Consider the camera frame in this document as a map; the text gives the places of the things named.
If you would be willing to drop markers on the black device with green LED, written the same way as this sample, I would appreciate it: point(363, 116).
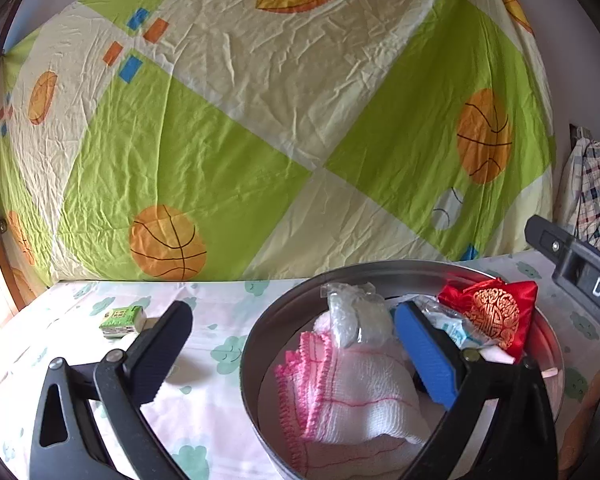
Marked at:
point(577, 264)

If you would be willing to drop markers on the clear bubble wrap bag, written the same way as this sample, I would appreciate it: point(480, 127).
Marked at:
point(357, 315)

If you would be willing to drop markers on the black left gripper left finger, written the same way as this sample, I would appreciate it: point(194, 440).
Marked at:
point(66, 442)

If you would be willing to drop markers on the plaid fabric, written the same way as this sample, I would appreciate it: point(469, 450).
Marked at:
point(577, 208)

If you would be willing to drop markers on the green cream basketball bedsheet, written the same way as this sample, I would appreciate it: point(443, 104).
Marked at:
point(221, 140)

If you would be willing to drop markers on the cotton swab pack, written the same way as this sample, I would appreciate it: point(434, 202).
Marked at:
point(462, 332)

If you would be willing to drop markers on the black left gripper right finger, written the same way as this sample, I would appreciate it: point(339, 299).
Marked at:
point(520, 442)

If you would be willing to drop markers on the red embroidered satin pouch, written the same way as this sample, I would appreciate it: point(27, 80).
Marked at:
point(502, 311)

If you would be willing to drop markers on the white pink-trimmed gauze cloth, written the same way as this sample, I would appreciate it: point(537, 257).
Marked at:
point(348, 412)

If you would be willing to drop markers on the small green white box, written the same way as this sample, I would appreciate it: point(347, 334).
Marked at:
point(120, 322)

